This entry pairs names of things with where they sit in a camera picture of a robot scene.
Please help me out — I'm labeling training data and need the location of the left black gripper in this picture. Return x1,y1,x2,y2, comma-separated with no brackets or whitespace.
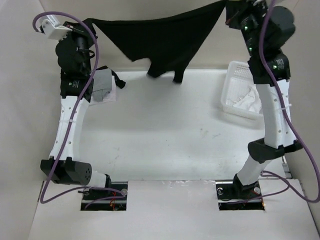
59,18,99,74

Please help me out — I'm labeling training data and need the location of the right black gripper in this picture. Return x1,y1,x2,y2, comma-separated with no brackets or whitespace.
225,0,271,57

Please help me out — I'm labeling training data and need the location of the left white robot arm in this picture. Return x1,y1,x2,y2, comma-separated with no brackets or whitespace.
40,22,112,200

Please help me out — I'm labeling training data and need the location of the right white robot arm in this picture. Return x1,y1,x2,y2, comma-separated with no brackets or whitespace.
225,0,302,198

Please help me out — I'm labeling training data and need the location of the folded grey tank top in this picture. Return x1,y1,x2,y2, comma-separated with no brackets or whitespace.
91,68,113,103

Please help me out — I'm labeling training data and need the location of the white tank top in basket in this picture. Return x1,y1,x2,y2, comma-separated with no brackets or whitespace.
233,85,262,114

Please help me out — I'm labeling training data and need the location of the white plastic basket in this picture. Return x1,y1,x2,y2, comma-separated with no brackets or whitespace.
220,61,263,120

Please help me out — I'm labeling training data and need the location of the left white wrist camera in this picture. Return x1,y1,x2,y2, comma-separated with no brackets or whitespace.
39,15,72,41

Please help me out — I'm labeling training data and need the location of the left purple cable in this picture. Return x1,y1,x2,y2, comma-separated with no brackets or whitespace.
32,11,127,210

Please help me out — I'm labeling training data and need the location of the purple cable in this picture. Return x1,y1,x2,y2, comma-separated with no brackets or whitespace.
258,0,320,204
32,11,127,210

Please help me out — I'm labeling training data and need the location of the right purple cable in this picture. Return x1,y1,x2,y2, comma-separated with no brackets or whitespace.
258,0,320,204

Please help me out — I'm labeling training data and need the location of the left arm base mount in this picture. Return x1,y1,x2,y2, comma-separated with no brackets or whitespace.
78,181,129,212

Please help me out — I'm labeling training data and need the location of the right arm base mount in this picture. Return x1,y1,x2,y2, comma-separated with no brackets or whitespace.
215,181,265,211

